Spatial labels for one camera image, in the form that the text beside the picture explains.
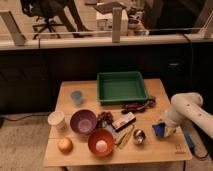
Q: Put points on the purple bowl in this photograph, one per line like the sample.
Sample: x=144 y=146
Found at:
x=83 y=122

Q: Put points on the yellow banana peel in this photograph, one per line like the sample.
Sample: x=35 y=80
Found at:
x=124 y=136

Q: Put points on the blue object on floor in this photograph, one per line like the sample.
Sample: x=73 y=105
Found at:
x=189 y=140

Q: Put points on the yellow round fruit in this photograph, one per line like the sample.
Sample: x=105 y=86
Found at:
x=65 y=145

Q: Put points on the green plastic tray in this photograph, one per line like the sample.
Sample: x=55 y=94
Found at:
x=120 y=87

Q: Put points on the black office chair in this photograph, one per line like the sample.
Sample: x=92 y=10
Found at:
x=40 y=9

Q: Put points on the white paper cup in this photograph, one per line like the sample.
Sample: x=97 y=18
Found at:
x=57 y=120

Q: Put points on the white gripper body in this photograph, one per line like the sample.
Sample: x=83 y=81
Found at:
x=171 y=118

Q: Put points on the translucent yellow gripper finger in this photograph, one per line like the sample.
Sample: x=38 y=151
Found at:
x=169 y=131

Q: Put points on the black white rectangular box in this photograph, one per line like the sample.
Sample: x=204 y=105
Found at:
x=123 y=121

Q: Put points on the white cardboard box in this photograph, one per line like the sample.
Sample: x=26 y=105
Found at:
x=106 y=23

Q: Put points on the orange bowl with egg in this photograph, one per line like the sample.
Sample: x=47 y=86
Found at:
x=101 y=142

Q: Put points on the blue plastic cup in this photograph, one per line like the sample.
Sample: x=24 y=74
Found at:
x=77 y=97

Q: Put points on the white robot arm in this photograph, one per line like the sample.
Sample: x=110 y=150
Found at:
x=188 y=105

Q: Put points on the shiny metal cup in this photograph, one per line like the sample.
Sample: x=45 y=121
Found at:
x=138 y=136

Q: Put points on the bunch of dark grapes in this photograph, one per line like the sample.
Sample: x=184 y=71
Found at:
x=104 y=119

